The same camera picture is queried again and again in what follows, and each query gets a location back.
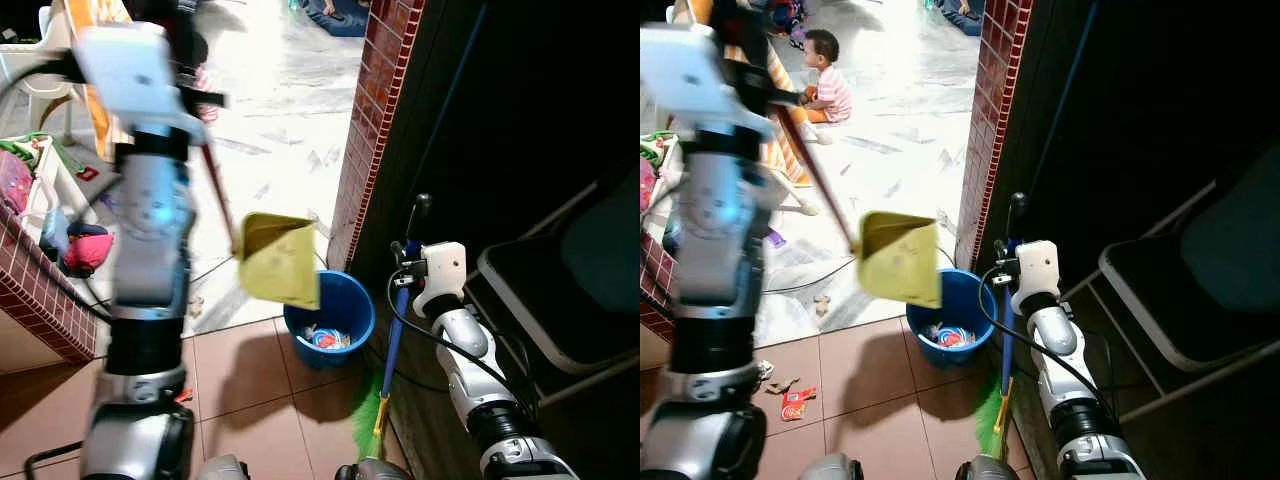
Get black chair with grey frame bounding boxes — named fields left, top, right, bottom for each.
left=475, top=180, right=641, bottom=406
left=1060, top=140, right=1280, bottom=421

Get blue cloth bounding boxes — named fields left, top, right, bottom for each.
left=298, top=0, right=372, bottom=39
left=938, top=0, right=989, bottom=37

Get thin blue pole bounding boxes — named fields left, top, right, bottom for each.
left=408, top=0, right=491, bottom=201
left=1028, top=0, right=1101, bottom=193

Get orange patterned cloth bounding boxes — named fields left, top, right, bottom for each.
left=740, top=40, right=813, bottom=188
left=62, top=0, right=136, bottom=161

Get pink red bag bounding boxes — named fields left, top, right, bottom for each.
left=62, top=222, right=114, bottom=278

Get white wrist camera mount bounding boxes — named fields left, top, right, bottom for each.
left=1010, top=240, right=1061, bottom=316
left=413, top=241, right=469, bottom=317
left=640, top=22, right=777, bottom=137
left=75, top=22, right=207, bottom=141

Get grey left robot leg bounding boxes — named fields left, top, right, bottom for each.
left=197, top=454, right=251, bottom=480
left=797, top=453, right=866, bottom=480

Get small child in striped shirt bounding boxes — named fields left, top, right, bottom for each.
left=190, top=35, right=221, bottom=123
left=795, top=29, right=855, bottom=146

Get grey right robot leg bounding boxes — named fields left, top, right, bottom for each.
left=333, top=457, right=411, bottom=480
left=953, top=455, right=1021, bottom=480

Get yellow dustpan with red handle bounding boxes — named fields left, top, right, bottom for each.
left=772, top=100, right=944, bottom=310
left=196, top=105, right=322, bottom=310

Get red brick pillar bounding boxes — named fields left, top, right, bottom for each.
left=953, top=0, right=1036, bottom=271
left=327, top=0, right=427, bottom=273

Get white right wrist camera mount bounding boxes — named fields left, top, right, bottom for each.
left=413, top=241, right=469, bottom=317
left=1010, top=240, right=1061, bottom=316

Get blue plastic bucket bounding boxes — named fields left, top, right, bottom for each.
left=283, top=268, right=377, bottom=370
left=906, top=267, right=997, bottom=368

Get rubbish wrappers in bucket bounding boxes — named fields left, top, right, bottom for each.
left=925, top=322, right=976, bottom=349
left=303, top=322, right=353, bottom=351

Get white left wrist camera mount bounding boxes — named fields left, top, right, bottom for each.
left=640, top=22, right=777, bottom=137
left=75, top=22, right=207, bottom=141

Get grey robot leg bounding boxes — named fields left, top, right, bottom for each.
left=797, top=453, right=866, bottom=480
left=333, top=457, right=411, bottom=480
left=953, top=455, right=1021, bottom=480
left=197, top=454, right=251, bottom=480

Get low red brick wall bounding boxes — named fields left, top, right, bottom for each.
left=640, top=232, right=681, bottom=343
left=0, top=205, right=113, bottom=364

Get blue-handled broom with green bristles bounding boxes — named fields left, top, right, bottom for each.
left=973, top=192, right=1031, bottom=463
left=350, top=193, right=434, bottom=463

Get white plastic chair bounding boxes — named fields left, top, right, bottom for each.
left=0, top=5, right=81, bottom=141

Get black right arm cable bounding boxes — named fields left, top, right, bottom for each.
left=386, top=270, right=541, bottom=426
left=978, top=266, right=1111, bottom=409

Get green toy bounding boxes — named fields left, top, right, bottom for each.
left=640, top=132, right=679, bottom=169
left=0, top=131, right=51, bottom=169

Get black floor cable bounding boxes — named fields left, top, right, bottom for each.
left=762, top=262, right=863, bottom=295
left=185, top=255, right=246, bottom=291

